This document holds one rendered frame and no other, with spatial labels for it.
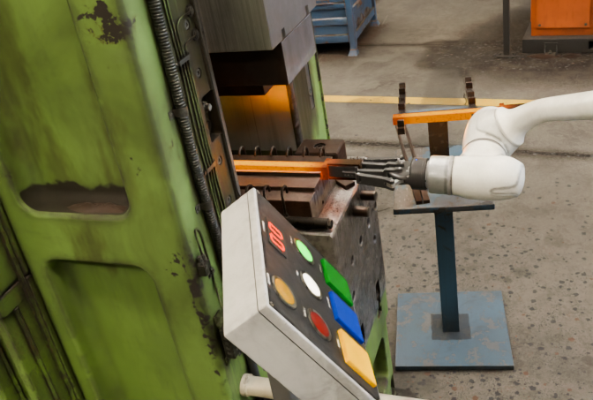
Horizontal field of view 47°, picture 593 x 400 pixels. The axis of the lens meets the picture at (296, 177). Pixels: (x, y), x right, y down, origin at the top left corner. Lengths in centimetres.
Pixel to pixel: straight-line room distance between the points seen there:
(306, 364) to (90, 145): 66
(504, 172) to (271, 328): 76
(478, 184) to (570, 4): 359
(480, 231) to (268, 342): 226
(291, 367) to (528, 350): 165
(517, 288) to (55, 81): 200
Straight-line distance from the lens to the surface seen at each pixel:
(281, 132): 194
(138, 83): 123
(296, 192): 163
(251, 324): 97
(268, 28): 137
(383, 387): 226
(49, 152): 150
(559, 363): 256
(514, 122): 166
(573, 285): 288
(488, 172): 156
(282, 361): 102
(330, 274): 126
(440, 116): 203
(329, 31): 546
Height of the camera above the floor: 179
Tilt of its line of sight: 28 degrees down
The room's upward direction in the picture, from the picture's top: 10 degrees counter-clockwise
